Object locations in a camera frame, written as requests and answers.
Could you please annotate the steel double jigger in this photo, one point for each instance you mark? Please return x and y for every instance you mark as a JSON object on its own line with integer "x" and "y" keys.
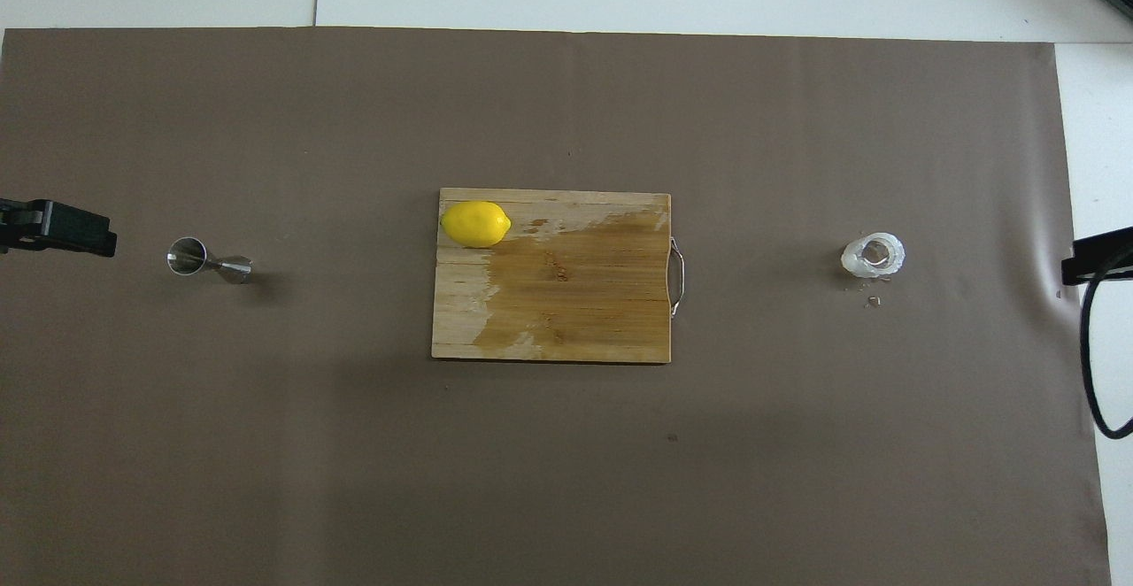
{"x": 188, "y": 257}

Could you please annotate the clear crinkled plastic cup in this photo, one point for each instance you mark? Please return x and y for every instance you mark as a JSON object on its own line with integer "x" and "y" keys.
{"x": 851, "y": 258}

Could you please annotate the brown paper table mat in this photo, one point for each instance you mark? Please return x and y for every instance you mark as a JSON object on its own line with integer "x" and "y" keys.
{"x": 265, "y": 435}

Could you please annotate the yellow lemon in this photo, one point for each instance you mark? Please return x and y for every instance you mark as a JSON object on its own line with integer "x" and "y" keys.
{"x": 475, "y": 224}

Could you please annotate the wooden cutting board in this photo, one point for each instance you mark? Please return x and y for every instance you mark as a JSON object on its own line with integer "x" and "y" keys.
{"x": 584, "y": 303}

